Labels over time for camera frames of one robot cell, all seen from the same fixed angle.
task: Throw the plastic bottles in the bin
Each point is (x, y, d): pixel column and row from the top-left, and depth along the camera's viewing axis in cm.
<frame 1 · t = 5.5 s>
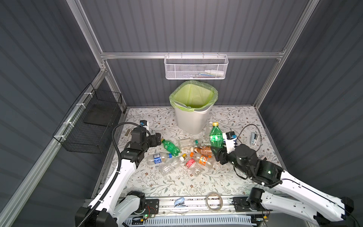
left hand: (153, 135, 81), fingers open
right hand: (216, 147, 69), fingers open
white plastic trash bin: (194, 122, 91), point 17 cm above the table
green bin liner bag: (191, 95, 104), point 20 cm above the table
green bottle yellow cap: (216, 139, 68), point 30 cm above the table
clear bottle blue label: (155, 158, 88), point 5 cm above the table
clear bottle red label: (192, 164, 85), point 5 cm above the table
orange label clear bottle: (206, 161, 87), point 5 cm above the table
upright clear bottle: (211, 124, 107), point 3 cm above the table
clear square bottle: (187, 143, 98), point 2 cm above the table
clear unlabelled bottle: (169, 167, 85), point 5 cm above the table

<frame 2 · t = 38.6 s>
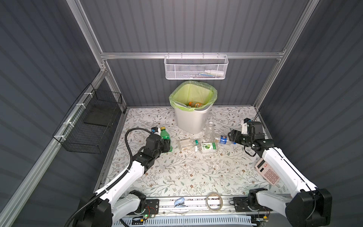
left hand: (167, 141, 83), fingers open
right hand: (235, 135, 83), fingers open
orange label clear bottle: (194, 104, 104), point 15 cm above the table
small bottle blue label: (223, 139, 97), point 5 cm above the table
pink white calculator: (261, 170, 84), point 4 cm above the table
green label square bottle: (209, 147, 94), point 4 cm above the table
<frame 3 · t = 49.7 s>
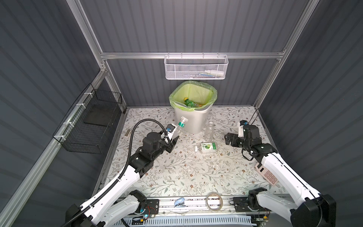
left hand: (173, 133, 74), fingers open
right hand: (233, 137, 82), fingers open
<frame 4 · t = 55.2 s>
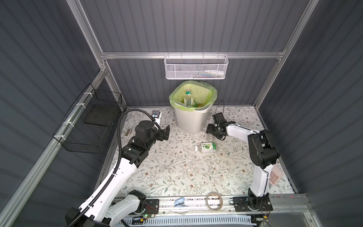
left hand: (160, 123, 73), fingers open
right hand: (211, 131, 101), fingers open
clear square bottle: (188, 100, 99), point 21 cm above the table
